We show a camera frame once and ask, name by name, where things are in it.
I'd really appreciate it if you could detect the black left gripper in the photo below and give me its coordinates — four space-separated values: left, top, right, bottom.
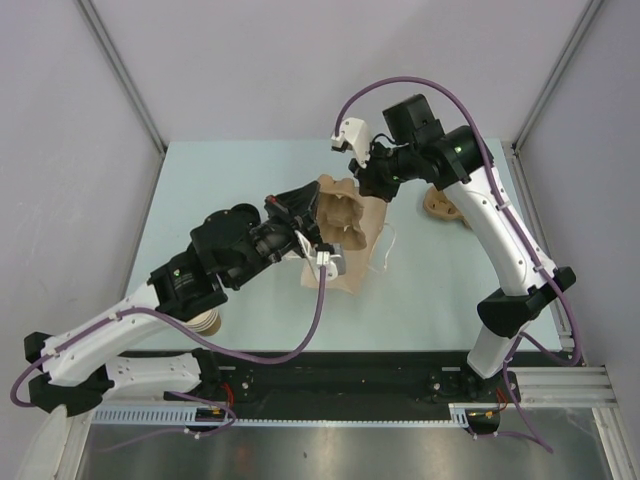
226 182 324 289

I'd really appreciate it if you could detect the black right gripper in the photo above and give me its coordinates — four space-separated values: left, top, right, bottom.
349 138 418 204

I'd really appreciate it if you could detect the brown paper takeout bag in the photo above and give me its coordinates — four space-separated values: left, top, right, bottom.
316 174 387 295

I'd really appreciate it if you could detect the stack of brown paper cups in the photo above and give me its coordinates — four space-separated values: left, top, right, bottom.
186 309 222 337

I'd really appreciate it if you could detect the brown cardboard cup carrier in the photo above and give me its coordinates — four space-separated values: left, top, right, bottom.
423 187 471 229
317 193 367 251

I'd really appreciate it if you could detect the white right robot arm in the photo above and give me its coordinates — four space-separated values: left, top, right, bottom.
332 94 576 401

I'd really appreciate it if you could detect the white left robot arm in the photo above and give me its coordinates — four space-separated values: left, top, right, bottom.
10 181 322 417

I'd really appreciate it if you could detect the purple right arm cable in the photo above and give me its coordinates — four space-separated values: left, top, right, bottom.
333 75 584 454

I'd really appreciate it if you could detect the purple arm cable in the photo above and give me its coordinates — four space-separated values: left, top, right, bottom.
9 264 331 452
333 75 584 454

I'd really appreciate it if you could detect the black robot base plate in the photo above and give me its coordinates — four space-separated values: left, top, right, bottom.
187 348 520 422

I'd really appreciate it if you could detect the right white cable duct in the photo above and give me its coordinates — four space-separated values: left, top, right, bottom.
449 403 501 431

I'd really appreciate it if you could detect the white cable duct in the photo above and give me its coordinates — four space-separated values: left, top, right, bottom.
92 405 231 427
449 403 501 431

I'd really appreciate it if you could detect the left white cable duct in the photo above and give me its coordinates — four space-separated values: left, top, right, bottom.
92 405 231 427

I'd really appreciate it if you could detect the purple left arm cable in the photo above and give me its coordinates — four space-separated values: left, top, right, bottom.
9 264 331 452

